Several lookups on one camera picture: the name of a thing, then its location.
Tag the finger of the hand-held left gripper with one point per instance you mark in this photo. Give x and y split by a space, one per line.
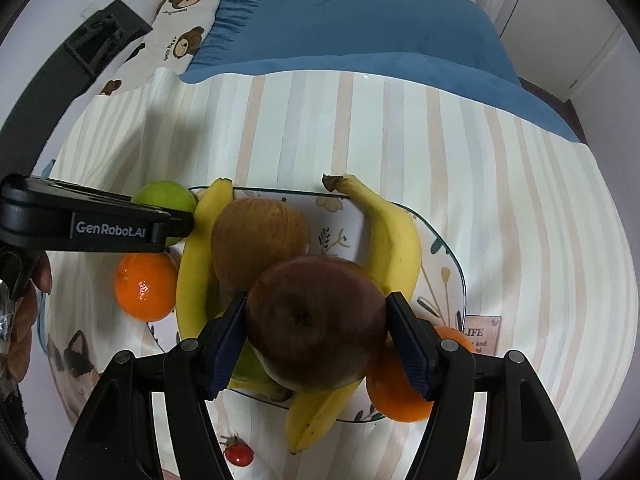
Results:
180 227

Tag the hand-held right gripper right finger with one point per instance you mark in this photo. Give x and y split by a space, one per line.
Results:
412 350

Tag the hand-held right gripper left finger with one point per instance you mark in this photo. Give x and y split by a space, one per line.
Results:
227 350

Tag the green apple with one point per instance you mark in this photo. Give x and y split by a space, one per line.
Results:
165 197
247 362

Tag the yellow banana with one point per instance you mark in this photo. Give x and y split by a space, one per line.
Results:
192 270
395 245

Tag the orange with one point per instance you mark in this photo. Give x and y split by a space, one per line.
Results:
390 397
142 287

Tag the oval floral plate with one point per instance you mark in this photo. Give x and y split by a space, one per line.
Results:
345 217

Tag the person's left hand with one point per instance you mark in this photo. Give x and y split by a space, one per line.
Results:
25 340

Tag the brown blanket label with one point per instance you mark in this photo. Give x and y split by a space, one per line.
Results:
482 335

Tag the red cherry tomato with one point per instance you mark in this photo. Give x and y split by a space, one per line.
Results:
239 455

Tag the cat printed striped blanket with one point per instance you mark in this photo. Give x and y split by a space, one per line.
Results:
525 210

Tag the bear print pillow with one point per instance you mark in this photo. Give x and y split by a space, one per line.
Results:
170 35

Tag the blue bed sheet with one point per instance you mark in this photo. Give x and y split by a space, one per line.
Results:
375 25

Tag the white door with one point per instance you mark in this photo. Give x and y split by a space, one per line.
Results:
550 25

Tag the black bracket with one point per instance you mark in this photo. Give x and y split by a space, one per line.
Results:
100 30

